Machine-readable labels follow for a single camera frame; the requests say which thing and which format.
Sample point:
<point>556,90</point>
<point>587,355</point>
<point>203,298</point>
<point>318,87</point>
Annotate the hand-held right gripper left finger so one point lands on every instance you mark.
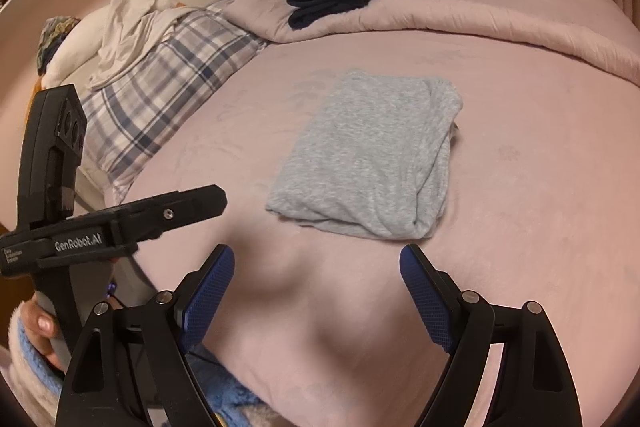
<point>207,297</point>

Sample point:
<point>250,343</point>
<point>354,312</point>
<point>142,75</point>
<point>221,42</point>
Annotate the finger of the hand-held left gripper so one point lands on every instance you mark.
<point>190,204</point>

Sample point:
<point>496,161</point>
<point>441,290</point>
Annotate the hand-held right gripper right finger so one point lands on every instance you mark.
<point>425,297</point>

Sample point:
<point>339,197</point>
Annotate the grey sweatshirt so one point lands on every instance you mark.
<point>360,147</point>

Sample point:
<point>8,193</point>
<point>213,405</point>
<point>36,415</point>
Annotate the person's left hand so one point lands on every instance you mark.
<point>40,327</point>

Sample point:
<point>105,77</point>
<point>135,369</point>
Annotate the colourful knitted cloth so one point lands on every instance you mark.
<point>52,37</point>

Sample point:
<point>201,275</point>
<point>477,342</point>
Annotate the plaid pillow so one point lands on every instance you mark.
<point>165,82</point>

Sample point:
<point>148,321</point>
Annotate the pink bed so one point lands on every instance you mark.
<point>525,207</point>

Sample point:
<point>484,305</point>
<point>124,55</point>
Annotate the white cloth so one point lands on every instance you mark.
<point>130,27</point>

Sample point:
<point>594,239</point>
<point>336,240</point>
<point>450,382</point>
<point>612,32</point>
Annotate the navy garment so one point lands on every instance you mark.
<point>325,4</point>

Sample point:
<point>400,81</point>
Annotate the pink quilt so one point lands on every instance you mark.
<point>475,7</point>

